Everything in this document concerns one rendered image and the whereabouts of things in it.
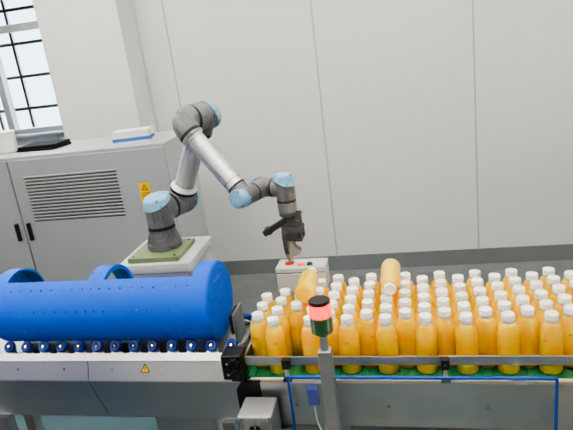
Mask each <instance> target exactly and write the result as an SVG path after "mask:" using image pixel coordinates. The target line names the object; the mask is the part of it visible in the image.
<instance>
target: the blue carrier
mask: <svg viewBox="0 0 573 430"><path fill-rule="evenodd" d="M111 273H113V274H114V275H115V277H116V278H117V279H107V278H108V277H109V275H110V274H111ZM91 289H92V290H91ZM109 289H110V290H109ZM51 291H52V292H51ZM232 309H233V292H232V284H231V280H230V276H229V272H228V269H227V267H226V265H225V264H224V263H223V262H222V261H220V260H206V261H200V262H199V263H198V264H197V265H196V267H195V269H194V272H193V275H192V276H177V277H154V278H134V277H133V275H132V274H131V272H130V270H129V269H128V268H127V267H126V266H124V265H122V264H105V265H101V266H98V267H97V268H96V269H95V270H94V271H93V272H92V273H91V275H90V277H89V280H82V281H59V282H45V281H44V279H43V278H42V276H41V275H40V274H39V273H38V272H37V271H35V270H33V269H29V268H25V269H11V270H6V271H5V272H4V273H2V274H1V275H0V338H1V339H3V340H6V341H27V340H28V341H44V340H47V341H60V340H64V341H71V340H191V339H194V340H209V339H214V340H219V339H221V338H222V337H223V336H224V335H225V334H226V333H227V331H228V329H229V325H230V322H229V314H230V313H231V311H232ZM86 311H87V312H86Z"/></svg>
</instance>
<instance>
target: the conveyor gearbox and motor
mask: <svg viewBox="0 0 573 430"><path fill-rule="evenodd" d="M237 420H238V424H239V429H240V430H281V416H280V410H279V405H278V399H277V398H266V397H246V398H245V400H244V402H243V405H242V406H241V408H240V412H239V414H238V416H237Z"/></svg>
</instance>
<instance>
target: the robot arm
mask: <svg viewBox="0 0 573 430"><path fill-rule="evenodd" d="M221 118H222V117H221V113H220V111H219V109H218V107H217V105H216V104H215V103H213V102H211V101H200V102H196V103H192V104H188V105H183V106H181V107H179V108H178V109H177V110H176V111H175V112H174V114H173V117H172V127H173V131H174V132H175V134H176V136H177V138H178V139H179V140H180V142H181V143H182V144H183V145H184V146H183V150H182V156H181V159H180V163H179V167H178V171H177V177H176V180H174V181H172V182H171V186H170V190H169V192H168V191H158V192H156V193H152V194H150V195H147V196H146V197H145V198H144V200H143V210H144V212H145V216H146V220H147V225H148V251H149V252H153V253H162V252H167V251H170V250H173V249H176V248H178V247H180V246H181V245H182V237H181V236H180V234H179V232H178V230H177V228H176V225H175V220H174V218H176V217H178V216H180V215H183V214H184V213H186V212H190V211H192V210H193V209H195V208H196V207H197V206H198V204H199V200H200V196H199V195H198V193H199V192H198V190H197V187H196V186H195V181H196V178H197V175H198V171H199V168H200V162H201V161H202V163H203V164H204V165H205V166H206V167H207V168H208V170H209V171H210V172H211V173H212V174H213V175H214V177H215V178H216V179H217V180H218V181H219V182H220V184H221V185H222V186H223V187H224V188H225V189H226V190H227V191H228V192H229V200H230V203H231V205H232V206H233V207H235V208H238V209H241V208H244V207H247V206H250V205H251V204H252V203H254V202H256V201H258V200H261V199H262V198H264V197H276V199H277V206H278V212H279V214H280V217H281V219H279V220H278V221H276V222H275V223H273V224H271V225H270V226H267V227H265V229H264V231H263V235H264V236H268V235H272V234H273V232H274V231H276V230H277V229H279V228H280V227H281V229H282V231H281V238H282V240H283V247H284V251H285V254H286V257H287V259H288V260H289V261H290V263H291V262H292V257H294V256H297V255H299V254H300V252H301V251H302V248H301V246H298V245H297V244H296V241H303V238H304V236H305V230H304V223H302V216H301V215H302V210H301V211H297V210H298V208H297V201H296V194H295V186H294V185H295V182H294V181H293V175H292V174H291V172H288V171H285V172H279V173H276V174H275V175H274V177H253V178H252V179H251V180H250V181H249V183H248V184H247V183H246V181H245V180H244V179H243V178H242V177H241V176H240V174H239V173H238V172H237V171H236V170H235V169H234V168H233V167H232V166H231V165H230V164H229V163H228V162H227V161H226V159H225V158H224V157H223V156H222V155H221V154H220V152H219V151H218V150H217V149H216V148H215V147H214V146H213V144H212V143H211V142H210V141H209V140H208V139H210V138H211V135H212V132H213V129H214V128H216V127H218V126H219V125H220V123H221Z"/></svg>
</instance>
